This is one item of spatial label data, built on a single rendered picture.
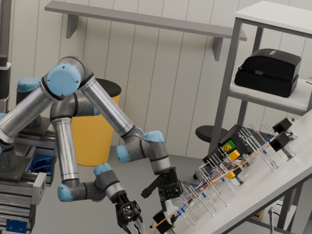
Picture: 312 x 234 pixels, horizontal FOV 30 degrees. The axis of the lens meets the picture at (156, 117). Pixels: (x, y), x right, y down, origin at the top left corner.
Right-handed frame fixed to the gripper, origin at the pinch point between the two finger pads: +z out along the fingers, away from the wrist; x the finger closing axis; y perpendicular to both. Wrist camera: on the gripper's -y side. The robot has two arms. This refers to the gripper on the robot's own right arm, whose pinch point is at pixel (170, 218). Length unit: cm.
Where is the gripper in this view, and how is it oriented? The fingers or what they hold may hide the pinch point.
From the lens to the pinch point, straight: 235.1
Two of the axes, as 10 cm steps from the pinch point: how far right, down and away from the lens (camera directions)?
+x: 2.3, -1.3, 9.6
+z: 2.6, 9.6, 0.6
